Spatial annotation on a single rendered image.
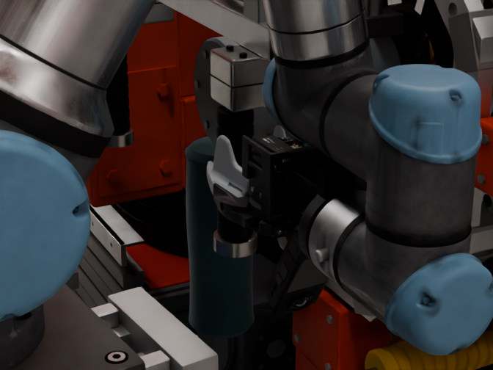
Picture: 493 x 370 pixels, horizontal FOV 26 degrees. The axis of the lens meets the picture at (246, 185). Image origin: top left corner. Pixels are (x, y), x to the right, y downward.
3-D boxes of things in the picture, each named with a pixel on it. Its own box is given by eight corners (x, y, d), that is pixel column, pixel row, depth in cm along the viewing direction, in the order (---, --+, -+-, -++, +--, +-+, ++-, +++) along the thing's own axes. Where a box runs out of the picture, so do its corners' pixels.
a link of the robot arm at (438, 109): (323, 56, 77) (318, 197, 81) (412, 100, 67) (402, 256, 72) (414, 44, 80) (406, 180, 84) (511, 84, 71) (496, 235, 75)
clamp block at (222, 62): (317, 100, 102) (318, 45, 100) (232, 114, 98) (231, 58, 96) (291, 85, 106) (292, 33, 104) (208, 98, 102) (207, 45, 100)
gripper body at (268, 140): (312, 120, 96) (386, 164, 86) (309, 208, 99) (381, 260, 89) (235, 133, 93) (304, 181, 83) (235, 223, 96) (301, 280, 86)
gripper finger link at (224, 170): (211, 117, 102) (268, 145, 95) (212, 175, 104) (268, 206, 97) (183, 123, 100) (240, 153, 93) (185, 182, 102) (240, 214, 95)
